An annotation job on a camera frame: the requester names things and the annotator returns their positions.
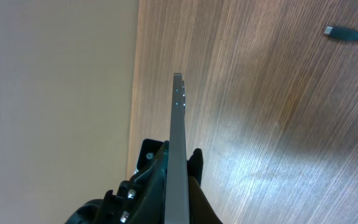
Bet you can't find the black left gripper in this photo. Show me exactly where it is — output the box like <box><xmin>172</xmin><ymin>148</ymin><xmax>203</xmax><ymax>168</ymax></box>
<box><xmin>66</xmin><ymin>139</ymin><xmax>222</xmax><ymax>224</ymax></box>

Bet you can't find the blue screen smartphone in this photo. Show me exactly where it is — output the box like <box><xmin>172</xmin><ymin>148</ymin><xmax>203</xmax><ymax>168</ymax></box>
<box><xmin>164</xmin><ymin>73</ymin><xmax>190</xmax><ymax>224</ymax></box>

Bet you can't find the black charger cable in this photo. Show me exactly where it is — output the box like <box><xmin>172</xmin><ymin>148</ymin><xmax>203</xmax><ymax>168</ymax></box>
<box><xmin>323</xmin><ymin>26</ymin><xmax>358</xmax><ymax>44</ymax></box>

